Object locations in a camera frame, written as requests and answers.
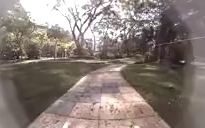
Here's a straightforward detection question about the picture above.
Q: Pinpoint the thin stretched rope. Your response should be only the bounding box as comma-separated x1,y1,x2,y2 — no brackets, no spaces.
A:
154,33,205,48

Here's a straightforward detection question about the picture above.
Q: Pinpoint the large dark tree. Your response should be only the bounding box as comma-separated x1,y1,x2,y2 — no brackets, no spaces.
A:
153,0,205,66

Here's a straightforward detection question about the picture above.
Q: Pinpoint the shaded grass lawn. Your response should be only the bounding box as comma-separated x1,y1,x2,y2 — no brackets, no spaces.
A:
0,59,109,128

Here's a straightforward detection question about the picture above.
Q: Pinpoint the grey side path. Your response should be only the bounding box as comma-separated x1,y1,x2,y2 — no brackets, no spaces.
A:
0,57,108,71

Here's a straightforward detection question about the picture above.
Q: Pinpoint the reddish stone slab path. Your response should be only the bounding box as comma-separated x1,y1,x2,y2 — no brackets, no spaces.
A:
27,63,171,128

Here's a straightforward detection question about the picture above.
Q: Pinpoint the row of green bushes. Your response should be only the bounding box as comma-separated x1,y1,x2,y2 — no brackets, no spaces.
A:
0,9,78,61

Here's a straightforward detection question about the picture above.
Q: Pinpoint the grass lawn with leaves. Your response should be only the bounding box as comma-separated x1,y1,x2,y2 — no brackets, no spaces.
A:
119,61,205,128

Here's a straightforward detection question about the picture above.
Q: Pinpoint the bare branching tree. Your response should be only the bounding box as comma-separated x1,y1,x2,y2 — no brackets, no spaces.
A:
51,0,121,58

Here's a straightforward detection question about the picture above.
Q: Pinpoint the row of trees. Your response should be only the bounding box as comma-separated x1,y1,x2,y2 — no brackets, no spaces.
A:
89,13,158,61

